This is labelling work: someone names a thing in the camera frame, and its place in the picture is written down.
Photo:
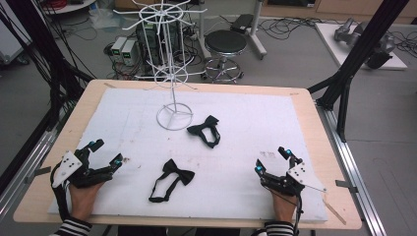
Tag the aluminium rail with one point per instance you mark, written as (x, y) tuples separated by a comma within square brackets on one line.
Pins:
[(354, 170), (26, 164)]

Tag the black bow tie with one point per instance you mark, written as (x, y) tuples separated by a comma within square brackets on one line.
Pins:
[(177, 173), (206, 128)]

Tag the person's left hand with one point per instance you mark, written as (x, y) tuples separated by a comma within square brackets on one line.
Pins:
[(83, 200)]

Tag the person's right hand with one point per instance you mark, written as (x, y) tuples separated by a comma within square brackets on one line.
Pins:
[(283, 206)]

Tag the white foam mat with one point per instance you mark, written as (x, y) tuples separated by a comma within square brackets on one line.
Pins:
[(236, 137)]

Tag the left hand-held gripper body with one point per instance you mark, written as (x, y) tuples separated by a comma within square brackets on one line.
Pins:
[(69, 165)]

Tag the white bench power supply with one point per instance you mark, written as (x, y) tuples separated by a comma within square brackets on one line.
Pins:
[(129, 52), (118, 47)]

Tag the metal clamp bracket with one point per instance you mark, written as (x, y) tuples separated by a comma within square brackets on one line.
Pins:
[(37, 173), (345, 186)]

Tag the black computer tower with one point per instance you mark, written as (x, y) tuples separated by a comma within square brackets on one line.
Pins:
[(154, 39)]

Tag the round white table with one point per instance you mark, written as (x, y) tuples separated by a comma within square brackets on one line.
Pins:
[(70, 7)]

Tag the white stand leg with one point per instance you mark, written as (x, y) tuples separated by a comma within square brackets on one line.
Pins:
[(257, 32)]

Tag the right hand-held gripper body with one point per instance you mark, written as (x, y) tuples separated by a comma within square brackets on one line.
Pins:
[(295, 178)]

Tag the white floor board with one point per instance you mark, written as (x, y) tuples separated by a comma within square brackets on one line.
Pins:
[(331, 42)]

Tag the black box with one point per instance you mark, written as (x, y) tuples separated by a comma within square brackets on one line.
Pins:
[(242, 23)]

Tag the black round stool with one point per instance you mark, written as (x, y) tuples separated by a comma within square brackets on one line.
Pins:
[(225, 42)]

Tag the thin wooden stick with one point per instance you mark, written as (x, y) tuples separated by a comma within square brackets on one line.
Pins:
[(334, 211)]

